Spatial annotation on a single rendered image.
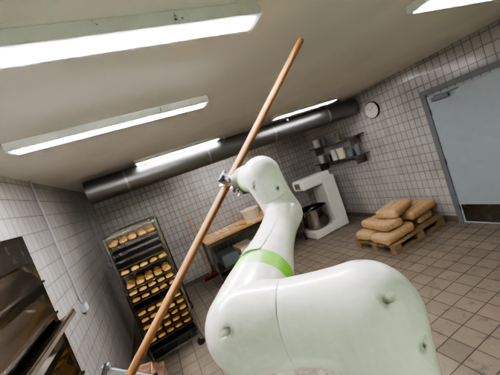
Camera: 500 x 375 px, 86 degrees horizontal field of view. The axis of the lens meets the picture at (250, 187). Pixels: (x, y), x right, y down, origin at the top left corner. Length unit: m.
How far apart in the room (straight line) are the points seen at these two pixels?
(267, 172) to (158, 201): 5.36
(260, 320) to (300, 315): 0.05
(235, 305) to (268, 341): 0.06
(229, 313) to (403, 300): 0.20
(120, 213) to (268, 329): 5.74
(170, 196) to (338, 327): 5.78
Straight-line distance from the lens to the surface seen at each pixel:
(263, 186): 0.72
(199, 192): 6.12
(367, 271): 0.35
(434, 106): 5.01
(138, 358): 1.16
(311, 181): 6.00
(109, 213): 6.05
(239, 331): 0.37
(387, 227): 4.63
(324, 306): 0.34
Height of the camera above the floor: 1.99
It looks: 4 degrees down
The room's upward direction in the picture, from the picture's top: 20 degrees counter-clockwise
